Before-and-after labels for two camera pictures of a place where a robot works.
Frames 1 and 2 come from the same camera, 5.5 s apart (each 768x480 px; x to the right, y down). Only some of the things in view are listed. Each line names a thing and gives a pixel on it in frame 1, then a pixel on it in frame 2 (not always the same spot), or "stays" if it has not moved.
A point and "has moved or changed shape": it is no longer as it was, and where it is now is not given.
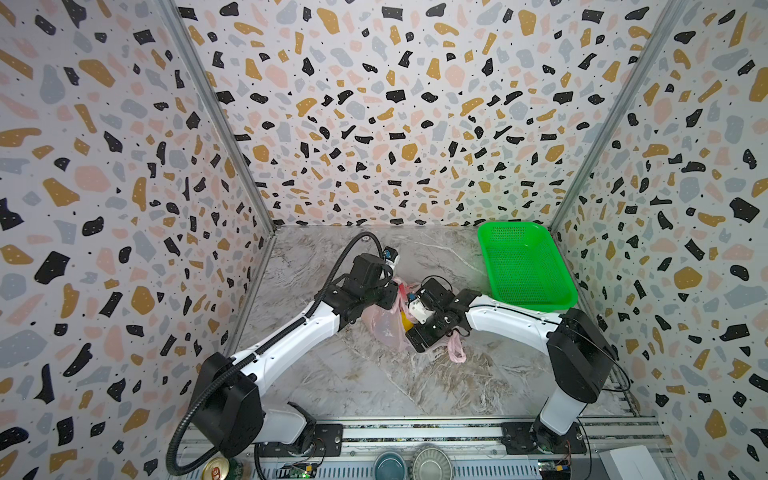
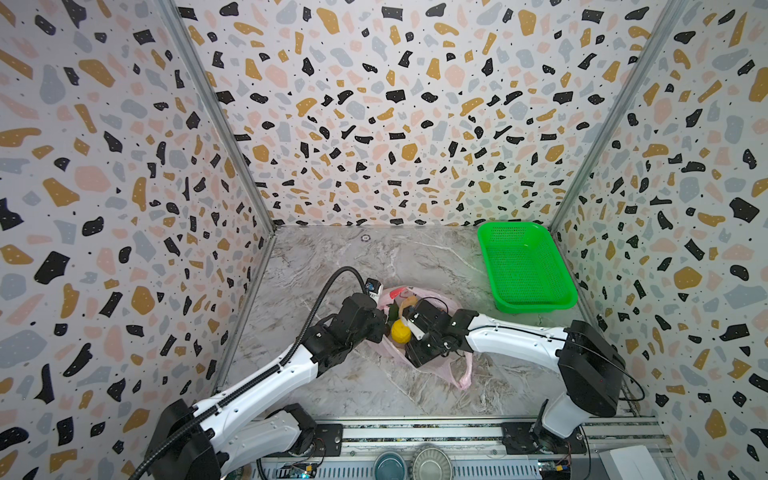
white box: x=630 y=463 stays
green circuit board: x=304 y=470 stays
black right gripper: x=424 y=327 to x=424 y=335
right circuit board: x=554 y=469 stays
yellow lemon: x=407 y=324 has moved or changed shape
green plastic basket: x=526 y=268 stays
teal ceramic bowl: x=390 y=466 stays
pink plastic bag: x=385 y=321 has moved or changed shape
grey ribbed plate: x=431 y=463 stays
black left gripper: x=388 y=294 to x=378 y=321
